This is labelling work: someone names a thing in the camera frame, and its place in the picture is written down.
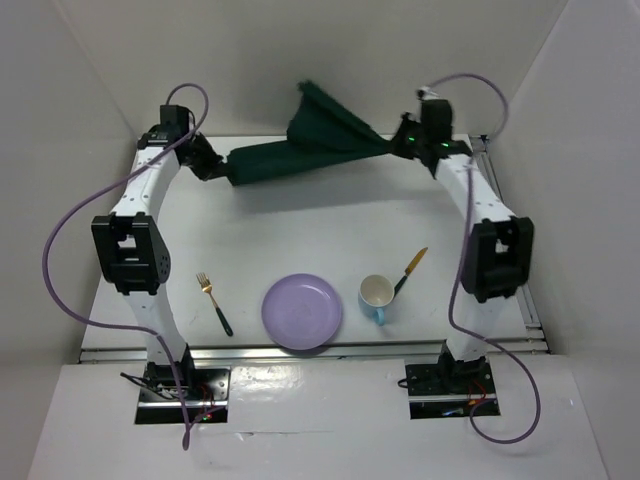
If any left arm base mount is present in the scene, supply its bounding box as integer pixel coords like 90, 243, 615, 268
120, 363, 231, 425

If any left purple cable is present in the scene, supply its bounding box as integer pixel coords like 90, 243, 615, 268
41, 82, 211, 451

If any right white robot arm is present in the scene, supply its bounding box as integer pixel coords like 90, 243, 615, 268
391, 91, 534, 392

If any purple plate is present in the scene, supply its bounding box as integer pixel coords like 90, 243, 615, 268
261, 273, 343, 351

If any dark green cloth napkin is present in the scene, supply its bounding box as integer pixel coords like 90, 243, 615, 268
226, 80, 391, 186

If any aluminium rail frame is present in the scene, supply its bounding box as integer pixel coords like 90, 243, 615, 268
79, 133, 551, 363

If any light blue mug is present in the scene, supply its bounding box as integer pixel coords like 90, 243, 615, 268
358, 274, 395, 326

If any gold knife black handle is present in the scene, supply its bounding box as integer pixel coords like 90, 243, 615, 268
394, 247, 428, 296

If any gold fork black handle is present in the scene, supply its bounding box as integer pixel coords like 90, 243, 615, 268
196, 272, 234, 337

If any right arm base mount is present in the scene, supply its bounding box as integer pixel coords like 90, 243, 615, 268
397, 364, 500, 420

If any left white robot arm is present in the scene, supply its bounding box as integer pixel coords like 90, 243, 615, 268
91, 104, 227, 399

